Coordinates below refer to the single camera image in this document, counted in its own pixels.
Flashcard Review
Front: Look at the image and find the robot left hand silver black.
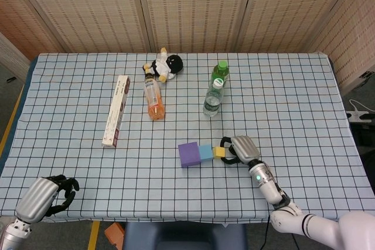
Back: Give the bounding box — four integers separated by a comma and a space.
15, 174, 80, 224

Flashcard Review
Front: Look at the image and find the robot right hand silver black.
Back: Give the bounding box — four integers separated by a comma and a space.
219, 135, 261, 166

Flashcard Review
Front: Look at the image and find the blue cube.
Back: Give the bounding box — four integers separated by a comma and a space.
199, 144, 213, 163

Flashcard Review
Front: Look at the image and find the large purple foam cube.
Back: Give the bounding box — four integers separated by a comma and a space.
178, 142, 202, 169

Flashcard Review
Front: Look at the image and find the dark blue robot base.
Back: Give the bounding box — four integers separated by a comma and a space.
122, 222, 247, 250

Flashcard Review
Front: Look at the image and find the clear water bottle green label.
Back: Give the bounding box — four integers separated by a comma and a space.
203, 77, 225, 118

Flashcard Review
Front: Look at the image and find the light blue checked tablecloth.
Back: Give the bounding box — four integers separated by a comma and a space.
0, 52, 375, 224

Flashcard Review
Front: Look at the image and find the green tea bottle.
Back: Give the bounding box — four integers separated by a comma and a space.
211, 60, 230, 87

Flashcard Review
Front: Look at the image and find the orange box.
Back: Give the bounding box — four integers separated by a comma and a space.
104, 222, 125, 248

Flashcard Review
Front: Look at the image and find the orange drink bottle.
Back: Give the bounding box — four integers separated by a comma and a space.
143, 73, 165, 121

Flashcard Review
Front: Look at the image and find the black and white plush toy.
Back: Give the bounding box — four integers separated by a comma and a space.
142, 47, 184, 83

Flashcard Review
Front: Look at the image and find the white power strip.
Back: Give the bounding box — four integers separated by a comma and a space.
346, 110, 370, 122

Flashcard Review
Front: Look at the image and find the long white cardboard box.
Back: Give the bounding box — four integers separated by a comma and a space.
101, 75, 131, 148

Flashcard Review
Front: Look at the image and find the dark bag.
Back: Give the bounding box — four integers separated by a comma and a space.
350, 121, 375, 147

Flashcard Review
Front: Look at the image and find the woven folding screen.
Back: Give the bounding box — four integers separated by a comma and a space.
0, 0, 375, 87

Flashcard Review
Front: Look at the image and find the white power cable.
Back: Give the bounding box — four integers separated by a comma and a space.
350, 100, 367, 112

